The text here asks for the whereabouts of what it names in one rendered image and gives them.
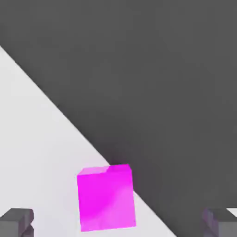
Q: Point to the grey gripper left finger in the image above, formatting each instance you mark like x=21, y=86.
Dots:
x=14, y=223

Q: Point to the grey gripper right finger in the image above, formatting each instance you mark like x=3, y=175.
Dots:
x=220, y=224

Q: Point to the small magenta cube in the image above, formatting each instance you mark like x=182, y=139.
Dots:
x=105, y=199

